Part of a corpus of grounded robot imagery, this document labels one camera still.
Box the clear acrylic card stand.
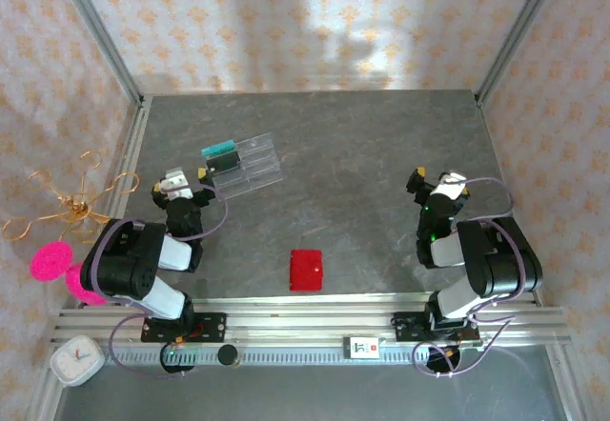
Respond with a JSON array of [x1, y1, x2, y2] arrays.
[[202, 130, 286, 201]]

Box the red card holder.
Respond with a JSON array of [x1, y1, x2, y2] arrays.
[[289, 248, 325, 292]]

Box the teal card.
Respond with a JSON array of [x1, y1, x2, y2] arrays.
[[200, 139, 238, 160]]

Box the pink flat round sponge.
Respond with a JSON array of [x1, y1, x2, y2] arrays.
[[30, 243, 75, 284]]

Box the black round knob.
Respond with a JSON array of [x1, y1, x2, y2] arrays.
[[217, 344, 240, 369]]

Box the white label tag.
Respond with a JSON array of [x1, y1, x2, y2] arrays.
[[342, 335, 382, 360]]

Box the white square clock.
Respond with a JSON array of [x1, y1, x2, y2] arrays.
[[50, 334, 106, 388]]

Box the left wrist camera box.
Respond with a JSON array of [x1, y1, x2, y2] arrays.
[[159, 166, 195, 202]]

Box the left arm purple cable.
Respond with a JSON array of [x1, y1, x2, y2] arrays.
[[90, 182, 230, 379]]

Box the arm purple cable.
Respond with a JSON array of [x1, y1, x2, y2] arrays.
[[90, 182, 230, 379], [412, 176, 530, 378]]

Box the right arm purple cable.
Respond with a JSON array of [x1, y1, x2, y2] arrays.
[[412, 176, 530, 378]]

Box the aluminium table side rail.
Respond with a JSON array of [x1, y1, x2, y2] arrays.
[[28, 95, 154, 421], [476, 96, 590, 421]]

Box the gold wire ornament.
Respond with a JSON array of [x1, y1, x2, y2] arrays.
[[2, 149, 140, 244]]

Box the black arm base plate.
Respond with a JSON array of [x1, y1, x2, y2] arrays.
[[392, 311, 480, 343], [141, 311, 228, 344]]

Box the black round cable port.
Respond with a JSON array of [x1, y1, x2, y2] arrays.
[[422, 344, 463, 377], [160, 342, 198, 374]]

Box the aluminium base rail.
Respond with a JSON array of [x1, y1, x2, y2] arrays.
[[51, 291, 571, 349]]

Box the aluminium frame post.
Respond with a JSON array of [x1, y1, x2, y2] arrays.
[[474, 0, 567, 108], [51, 0, 147, 108]]

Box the slotted grey cable tray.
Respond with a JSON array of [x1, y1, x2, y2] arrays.
[[102, 347, 461, 369]]

